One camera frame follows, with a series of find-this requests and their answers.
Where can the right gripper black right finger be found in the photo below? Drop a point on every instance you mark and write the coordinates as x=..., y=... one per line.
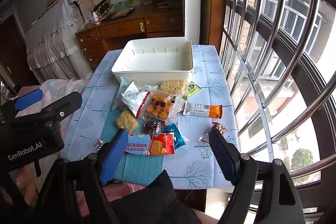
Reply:
x=227, y=156

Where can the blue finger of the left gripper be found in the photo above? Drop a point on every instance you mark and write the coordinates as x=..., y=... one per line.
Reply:
x=23, y=102

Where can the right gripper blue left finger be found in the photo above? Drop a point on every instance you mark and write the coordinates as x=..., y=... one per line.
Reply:
x=110, y=155

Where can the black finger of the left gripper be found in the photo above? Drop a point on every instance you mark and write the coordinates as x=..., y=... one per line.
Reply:
x=60, y=109

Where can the red blue biscuit pack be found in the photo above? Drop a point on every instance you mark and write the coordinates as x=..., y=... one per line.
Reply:
x=150, y=145

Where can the small puffed rice cake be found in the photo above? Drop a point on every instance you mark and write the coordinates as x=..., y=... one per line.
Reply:
x=126, y=120

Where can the dark brownie clear wrapper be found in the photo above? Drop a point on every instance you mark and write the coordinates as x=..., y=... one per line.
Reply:
x=151, y=127

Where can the orange white snack bar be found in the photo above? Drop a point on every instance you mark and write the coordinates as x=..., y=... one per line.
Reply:
x=199, y=110

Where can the white red snack bag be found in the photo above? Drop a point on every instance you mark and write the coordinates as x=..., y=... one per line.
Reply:
x=134, y=99

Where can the blue foil snack packet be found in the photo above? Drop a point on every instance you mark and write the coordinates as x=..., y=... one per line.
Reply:
x=177, y=136

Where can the orange cookies clear bag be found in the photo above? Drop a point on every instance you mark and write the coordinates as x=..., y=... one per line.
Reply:
x=161, y=106

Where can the nut snack clear bag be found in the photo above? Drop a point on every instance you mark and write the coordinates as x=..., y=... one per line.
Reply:
x=216, y=127

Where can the person left hand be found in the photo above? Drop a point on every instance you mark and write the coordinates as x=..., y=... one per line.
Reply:
x=25, y=181

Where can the pastel blanket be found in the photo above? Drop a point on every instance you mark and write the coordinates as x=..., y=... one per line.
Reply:
x=53, y=90

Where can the small wrapped candy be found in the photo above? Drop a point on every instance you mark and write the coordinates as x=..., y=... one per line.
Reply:
x=98, y=144

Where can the teal striped placemat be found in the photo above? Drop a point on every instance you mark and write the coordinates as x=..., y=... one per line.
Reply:
x=134, y=169

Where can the light blue tree tablecloth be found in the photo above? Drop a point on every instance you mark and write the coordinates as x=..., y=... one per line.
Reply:
x=192, y=165

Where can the white lace cover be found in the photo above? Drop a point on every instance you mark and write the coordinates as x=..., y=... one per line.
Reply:
x=53, y=51

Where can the green snack packet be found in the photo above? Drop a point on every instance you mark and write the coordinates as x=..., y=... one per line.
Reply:
x=190, y=90

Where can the puffed rice cake pack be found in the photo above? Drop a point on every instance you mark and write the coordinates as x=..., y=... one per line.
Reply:
x=173, y=86

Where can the white plastic bin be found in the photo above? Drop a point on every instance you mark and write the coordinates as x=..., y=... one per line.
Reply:
x=154, y=60

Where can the small white bottle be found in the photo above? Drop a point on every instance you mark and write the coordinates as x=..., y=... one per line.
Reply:
x=95, y=18

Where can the black patterned pencil case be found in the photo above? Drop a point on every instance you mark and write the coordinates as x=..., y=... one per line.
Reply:
x=102, y=8

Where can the metal window bars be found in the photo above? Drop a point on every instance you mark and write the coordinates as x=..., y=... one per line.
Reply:
x=279, y=60

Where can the wooden desk with drawers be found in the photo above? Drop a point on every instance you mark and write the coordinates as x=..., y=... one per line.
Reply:
x=147, y=21

